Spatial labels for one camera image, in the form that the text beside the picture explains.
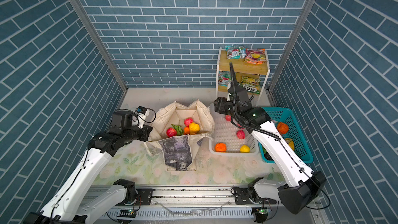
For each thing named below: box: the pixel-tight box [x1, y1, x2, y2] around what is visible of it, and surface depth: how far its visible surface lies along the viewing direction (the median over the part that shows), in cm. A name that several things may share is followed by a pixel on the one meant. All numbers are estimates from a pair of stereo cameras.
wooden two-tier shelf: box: [215, 47, 270, 107], surface depth 90 cm
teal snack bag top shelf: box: [224, 45, 248, 60], surface depth 91 cm
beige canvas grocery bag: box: [145, 99, 216, 172], surface depth 80 cm
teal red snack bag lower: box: [218, 70, 232, 88], surface depth 103 cm
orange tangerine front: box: [214, 142, 227, 153], surface depth 87 cm
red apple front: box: [236, 129, 247, 140], surface depth 93 cm
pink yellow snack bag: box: [244, 48, 267, 65], surface depth 91 cm
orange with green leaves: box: [183, 126, 190, 135], surface depth 93 cm
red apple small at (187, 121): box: [183, 117, 194, 128], surface depth 96 cm
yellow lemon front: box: [239, 144, 251, 153], surface depth 86 cm
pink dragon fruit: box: [165, 123, 184, 138], surface depth 90 cm
